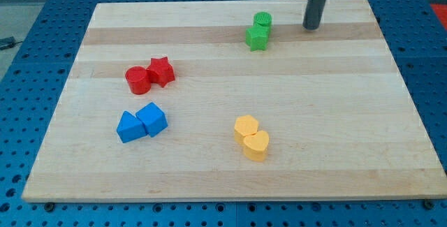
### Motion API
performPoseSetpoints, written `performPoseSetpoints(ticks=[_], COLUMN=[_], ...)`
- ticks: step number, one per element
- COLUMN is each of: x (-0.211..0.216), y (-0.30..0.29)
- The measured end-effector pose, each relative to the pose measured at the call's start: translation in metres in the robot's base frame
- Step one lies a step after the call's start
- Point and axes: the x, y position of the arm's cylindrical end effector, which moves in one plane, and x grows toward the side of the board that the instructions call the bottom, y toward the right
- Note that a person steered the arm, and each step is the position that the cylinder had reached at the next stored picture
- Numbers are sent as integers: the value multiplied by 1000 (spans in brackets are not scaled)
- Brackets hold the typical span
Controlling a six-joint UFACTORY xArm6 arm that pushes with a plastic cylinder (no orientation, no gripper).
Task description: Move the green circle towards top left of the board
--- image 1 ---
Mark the wooden board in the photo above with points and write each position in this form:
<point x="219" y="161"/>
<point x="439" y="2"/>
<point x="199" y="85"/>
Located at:
<point x="341" y="121"/>

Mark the yellow hexagon block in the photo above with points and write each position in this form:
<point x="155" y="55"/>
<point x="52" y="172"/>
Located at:
<point x="245" y="126"/>

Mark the yellow heart block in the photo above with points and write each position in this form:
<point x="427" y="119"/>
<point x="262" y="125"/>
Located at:
<point x="255" y="147"/>

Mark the red star block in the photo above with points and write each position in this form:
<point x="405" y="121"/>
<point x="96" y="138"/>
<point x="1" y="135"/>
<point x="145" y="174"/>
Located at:
<point x="160" y="71"/>

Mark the blue cube block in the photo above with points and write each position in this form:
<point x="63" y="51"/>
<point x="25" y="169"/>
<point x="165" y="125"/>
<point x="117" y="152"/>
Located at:
<point x="153" y="119"/>

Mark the green star block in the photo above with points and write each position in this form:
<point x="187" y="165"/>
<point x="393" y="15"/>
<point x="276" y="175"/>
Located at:
<point x="257" y="37"/>

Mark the red cylinder block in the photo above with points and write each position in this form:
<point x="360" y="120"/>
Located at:
<point x="138" y="80"/>

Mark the green cylinder block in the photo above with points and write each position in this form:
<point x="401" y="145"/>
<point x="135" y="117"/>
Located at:
<point x="263" y="19"/>

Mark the blue triangle block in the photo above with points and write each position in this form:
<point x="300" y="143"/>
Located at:
<point x="130" y="128"/>

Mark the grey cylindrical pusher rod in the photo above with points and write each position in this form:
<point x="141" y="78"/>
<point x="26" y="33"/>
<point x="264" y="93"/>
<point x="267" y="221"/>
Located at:
<point x="313" y="14"/>

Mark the black device on floor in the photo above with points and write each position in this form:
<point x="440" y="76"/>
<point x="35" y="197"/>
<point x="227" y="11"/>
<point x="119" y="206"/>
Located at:
<point x="7" y="43"/>

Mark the red object at right edge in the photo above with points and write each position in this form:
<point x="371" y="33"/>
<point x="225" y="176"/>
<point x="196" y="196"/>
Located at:
<point x="440" y="9"/>

